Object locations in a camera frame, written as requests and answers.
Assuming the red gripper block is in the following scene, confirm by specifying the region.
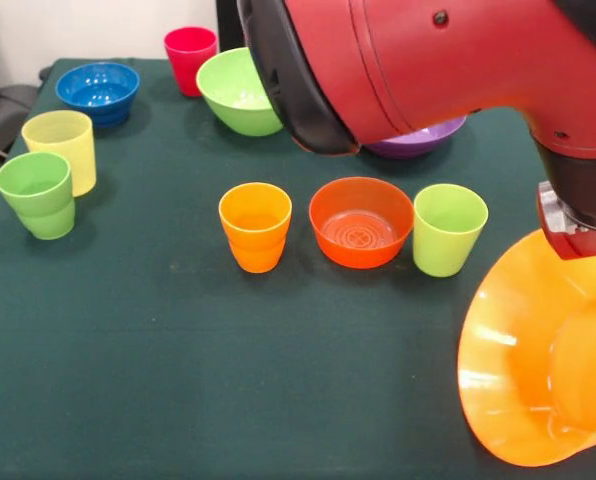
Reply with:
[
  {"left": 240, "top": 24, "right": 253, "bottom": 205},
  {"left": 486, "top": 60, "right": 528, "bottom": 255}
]
[{"left": 542, "top": 227, "right": 596, "bottom": 289}]

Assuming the large orange bowl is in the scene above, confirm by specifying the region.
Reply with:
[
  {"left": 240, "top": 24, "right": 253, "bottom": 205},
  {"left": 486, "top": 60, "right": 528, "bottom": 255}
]
[{"left": 456, "top": 228, "right": 596, "bottom": 469}]

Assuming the lime green cup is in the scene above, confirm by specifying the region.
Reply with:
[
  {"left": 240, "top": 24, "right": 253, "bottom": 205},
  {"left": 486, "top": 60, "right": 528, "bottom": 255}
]
[{"left": 411, "top": 183, "right": 490, "bottom": 278}]

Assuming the purple bowl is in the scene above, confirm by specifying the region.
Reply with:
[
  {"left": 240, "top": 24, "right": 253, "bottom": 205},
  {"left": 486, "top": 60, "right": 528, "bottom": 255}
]
[{"left": 362, "top": 114, "right": 468, "bottom": 160}]

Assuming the small red-orange bowl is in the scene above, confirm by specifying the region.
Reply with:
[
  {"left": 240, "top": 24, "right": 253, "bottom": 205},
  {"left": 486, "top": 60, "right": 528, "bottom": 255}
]
[{"left": 308, "top": 176, "right": 415, "bottom": 270}]

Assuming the orange cup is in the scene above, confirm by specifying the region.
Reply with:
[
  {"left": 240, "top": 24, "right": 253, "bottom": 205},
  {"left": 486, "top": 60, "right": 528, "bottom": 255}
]
[{"left": 218, "top": 182, "right": 294, "bottom": 274}]

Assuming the dark green table cloth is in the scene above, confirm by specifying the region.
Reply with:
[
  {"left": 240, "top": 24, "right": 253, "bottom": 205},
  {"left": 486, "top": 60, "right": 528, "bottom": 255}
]
[{"left": 0, "top": 57, "right": 596, "bottom": 480}]

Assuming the light green bowl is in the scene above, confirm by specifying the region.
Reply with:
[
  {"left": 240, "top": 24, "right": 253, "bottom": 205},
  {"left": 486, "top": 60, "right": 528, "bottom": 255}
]
[{"left": 195, "top": 47, "right": 285, "bottom": 138}]

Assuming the red cup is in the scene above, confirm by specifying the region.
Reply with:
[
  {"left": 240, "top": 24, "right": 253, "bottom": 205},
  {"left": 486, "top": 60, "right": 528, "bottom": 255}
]
[{"left": 163, "top": 26, "right": 219, "bottom": 98}]

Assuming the blue bowl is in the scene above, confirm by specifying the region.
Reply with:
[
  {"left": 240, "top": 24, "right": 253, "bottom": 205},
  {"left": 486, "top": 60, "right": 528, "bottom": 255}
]
[{"left": 55, "top": 61, "right": 141, "bottom": 126}]

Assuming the yellow cup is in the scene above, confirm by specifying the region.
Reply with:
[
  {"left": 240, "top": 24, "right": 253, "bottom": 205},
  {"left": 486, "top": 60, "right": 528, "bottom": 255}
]
[{"left": 21, "top": 110, "right": 98, "bottom": 198}]

